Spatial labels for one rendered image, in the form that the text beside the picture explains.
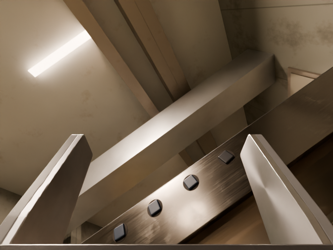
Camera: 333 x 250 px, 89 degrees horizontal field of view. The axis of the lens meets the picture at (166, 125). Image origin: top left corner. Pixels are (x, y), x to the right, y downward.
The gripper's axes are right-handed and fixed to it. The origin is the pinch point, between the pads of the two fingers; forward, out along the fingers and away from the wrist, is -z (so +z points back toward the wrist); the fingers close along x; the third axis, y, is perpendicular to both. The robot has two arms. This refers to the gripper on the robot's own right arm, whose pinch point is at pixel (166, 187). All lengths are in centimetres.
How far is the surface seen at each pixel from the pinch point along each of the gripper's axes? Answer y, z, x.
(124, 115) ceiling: 211, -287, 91
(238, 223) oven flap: 49, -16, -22
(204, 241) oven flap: 54, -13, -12
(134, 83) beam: 130, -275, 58
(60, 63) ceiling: 93, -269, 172
